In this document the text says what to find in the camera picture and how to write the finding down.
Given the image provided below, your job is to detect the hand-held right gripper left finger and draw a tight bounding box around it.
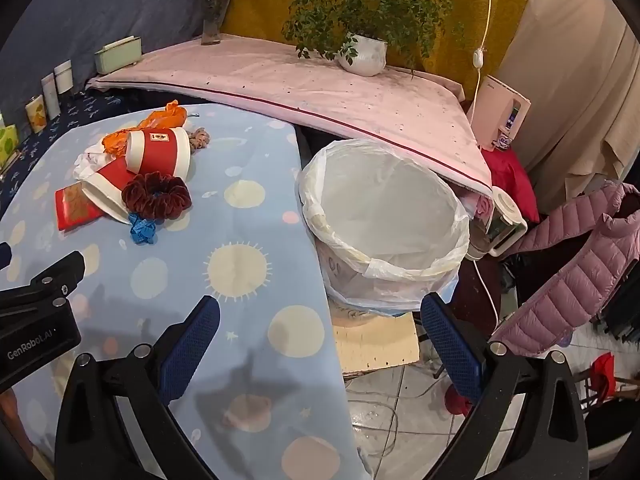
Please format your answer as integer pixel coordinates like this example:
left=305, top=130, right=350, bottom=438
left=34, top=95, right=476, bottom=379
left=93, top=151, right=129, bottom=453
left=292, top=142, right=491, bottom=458
left=54, top=295, right=221, bottom=480

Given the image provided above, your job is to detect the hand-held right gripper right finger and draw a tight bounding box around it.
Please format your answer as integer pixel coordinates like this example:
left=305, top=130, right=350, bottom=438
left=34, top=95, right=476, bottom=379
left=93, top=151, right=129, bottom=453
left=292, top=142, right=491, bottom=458
left=420, top=292, right=588, bottom=480

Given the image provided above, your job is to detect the red packet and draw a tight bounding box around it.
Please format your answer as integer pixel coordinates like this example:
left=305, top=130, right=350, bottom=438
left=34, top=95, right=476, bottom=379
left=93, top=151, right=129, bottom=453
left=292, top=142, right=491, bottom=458
left=54, top=182, right=103, bottom=232

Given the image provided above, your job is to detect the blue wrapper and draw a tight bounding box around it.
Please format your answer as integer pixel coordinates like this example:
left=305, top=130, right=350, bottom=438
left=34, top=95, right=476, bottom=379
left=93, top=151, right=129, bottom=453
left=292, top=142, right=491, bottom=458
left=127, top=212, right=160, bottom=247

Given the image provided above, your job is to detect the red paper cup white rim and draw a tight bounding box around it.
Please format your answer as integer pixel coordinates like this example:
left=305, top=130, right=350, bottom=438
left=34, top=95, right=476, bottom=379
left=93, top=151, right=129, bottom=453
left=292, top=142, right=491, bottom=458
left=80, top=157, right=132, bottom=223
left=124, top=127, right=193, bottom=181

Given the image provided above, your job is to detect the dark red velvet scrunchie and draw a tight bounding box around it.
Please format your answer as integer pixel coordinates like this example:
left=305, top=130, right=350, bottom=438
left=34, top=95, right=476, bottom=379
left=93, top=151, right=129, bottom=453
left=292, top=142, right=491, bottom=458
left=121, top=172, right=193, bottom=222

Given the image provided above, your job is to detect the white tissue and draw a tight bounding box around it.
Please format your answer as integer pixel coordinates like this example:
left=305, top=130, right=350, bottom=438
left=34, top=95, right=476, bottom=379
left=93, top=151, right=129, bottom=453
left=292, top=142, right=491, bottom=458
left=73, top=142, right=108, bottom=181

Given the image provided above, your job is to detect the bin with white plastic liner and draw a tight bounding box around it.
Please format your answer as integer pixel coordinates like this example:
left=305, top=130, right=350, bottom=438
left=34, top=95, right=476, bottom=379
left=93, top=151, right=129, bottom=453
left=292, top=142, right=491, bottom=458
left=298, top=138, right=472, bottom=318

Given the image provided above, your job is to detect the orange plastic bag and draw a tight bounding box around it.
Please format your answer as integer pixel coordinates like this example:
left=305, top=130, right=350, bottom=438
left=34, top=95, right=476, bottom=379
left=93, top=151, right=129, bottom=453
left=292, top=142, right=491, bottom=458
left=102, top=101, right=188, bottom=153

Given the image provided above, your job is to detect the cream block under bin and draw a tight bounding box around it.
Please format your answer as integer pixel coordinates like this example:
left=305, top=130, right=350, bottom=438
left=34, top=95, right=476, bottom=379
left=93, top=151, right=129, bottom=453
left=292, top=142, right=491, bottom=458
left=332, top=310, right=421, bottom=375

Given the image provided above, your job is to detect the green tissue box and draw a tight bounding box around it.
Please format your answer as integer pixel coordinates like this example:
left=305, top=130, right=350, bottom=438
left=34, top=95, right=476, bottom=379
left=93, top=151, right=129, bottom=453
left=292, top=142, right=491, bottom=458
left=0, top=125, right=21, bottom=166

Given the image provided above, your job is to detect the small white kettle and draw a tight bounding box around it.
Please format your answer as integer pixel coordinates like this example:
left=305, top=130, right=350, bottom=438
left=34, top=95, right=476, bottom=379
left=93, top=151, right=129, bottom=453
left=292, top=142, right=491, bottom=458
left=467, top=186, right=528, bottom=261

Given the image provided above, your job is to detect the pink down jacket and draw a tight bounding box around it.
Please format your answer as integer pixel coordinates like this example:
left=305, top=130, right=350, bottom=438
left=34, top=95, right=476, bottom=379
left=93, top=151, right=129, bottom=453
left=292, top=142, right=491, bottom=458
left=492, top=182, right=640, bottom=358

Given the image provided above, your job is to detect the light blue planet-print cloth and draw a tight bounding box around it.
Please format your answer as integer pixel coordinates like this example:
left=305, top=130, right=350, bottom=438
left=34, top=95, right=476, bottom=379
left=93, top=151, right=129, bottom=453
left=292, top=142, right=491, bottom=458
left=0, top=105, right=361, bottom=480

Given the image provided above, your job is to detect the yellow printed canister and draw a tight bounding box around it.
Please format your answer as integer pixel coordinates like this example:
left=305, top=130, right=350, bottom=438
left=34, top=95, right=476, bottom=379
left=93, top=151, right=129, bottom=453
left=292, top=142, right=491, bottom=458
left=25, top=95, right=48, bottom=134

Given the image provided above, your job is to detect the red stool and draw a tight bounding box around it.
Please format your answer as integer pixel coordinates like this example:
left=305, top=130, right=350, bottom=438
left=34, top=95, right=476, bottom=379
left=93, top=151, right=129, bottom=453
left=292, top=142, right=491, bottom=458
left=582, top=352, right=617, bottom=401

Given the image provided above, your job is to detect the navy printed cloth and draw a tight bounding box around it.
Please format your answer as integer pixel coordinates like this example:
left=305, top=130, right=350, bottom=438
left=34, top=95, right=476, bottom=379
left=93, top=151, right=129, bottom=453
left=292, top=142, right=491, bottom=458
left=0, top=87, right=131, bottom=211

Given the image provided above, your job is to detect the tall white bottle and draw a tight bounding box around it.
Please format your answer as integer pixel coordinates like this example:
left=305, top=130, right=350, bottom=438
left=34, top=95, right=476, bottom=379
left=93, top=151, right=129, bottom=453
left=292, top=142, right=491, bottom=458
left=41, top=74, right=61, bottom=120

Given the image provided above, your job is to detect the red cloth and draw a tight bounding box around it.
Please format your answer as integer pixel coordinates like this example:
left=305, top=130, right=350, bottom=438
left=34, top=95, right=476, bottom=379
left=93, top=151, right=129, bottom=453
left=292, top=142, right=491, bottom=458
left=481, top=149, right=541, bottom=223

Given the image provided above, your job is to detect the white round jar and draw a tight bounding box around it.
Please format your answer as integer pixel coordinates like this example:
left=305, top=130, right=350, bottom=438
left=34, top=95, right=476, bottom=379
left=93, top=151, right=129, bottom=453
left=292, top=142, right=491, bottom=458
left=54, top=60, right=74, bottom=95

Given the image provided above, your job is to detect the mint green box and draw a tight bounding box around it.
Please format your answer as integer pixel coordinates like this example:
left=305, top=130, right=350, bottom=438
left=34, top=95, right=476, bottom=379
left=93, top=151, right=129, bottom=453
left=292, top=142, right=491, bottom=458
left=94, top=36, right=143, bottom=75

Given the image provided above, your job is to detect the white pink appliance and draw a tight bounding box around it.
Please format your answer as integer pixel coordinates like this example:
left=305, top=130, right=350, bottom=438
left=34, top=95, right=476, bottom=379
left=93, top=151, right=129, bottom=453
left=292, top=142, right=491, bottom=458
left=472, top=75, right=532, bottom=152

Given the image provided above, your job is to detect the grey blue cloth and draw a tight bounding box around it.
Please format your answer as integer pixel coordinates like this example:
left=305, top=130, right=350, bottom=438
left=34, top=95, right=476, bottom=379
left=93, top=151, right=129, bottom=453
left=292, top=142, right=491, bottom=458
left=0, top=0, right=241, bottom=126

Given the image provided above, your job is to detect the pink quilted mattress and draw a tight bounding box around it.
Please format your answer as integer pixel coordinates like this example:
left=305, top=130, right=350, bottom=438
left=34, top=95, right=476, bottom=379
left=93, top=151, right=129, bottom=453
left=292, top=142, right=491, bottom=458
left=85, top=35, right=493, bottom=196

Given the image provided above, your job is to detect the glass vase with pink flowers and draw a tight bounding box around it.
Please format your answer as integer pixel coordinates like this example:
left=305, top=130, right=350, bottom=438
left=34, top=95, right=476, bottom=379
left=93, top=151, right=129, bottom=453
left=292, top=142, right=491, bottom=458
left=192, top=0, right=243, bottom=46

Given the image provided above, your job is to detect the green potted plant white pot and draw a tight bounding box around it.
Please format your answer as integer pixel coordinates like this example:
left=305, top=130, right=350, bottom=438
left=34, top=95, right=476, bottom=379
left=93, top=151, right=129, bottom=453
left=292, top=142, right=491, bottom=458
left=255, top=0, right=466, bottom=78

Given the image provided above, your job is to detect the beige curtain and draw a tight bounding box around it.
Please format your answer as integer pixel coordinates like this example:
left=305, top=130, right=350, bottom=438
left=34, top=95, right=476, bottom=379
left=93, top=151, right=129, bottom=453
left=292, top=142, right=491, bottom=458
left=500, top=0, right=640, bottom=196

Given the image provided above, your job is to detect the mustard yellow cloth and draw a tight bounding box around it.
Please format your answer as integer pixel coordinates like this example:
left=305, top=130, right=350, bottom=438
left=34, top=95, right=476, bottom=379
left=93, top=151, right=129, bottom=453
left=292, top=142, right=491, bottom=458
left=220, top=0, right=541, bottom=106

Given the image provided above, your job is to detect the white cable with switch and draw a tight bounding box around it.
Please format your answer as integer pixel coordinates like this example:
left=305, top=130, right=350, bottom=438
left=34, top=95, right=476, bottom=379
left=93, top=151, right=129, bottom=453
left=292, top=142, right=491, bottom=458
left=470, top=0, right=501, bottom=106

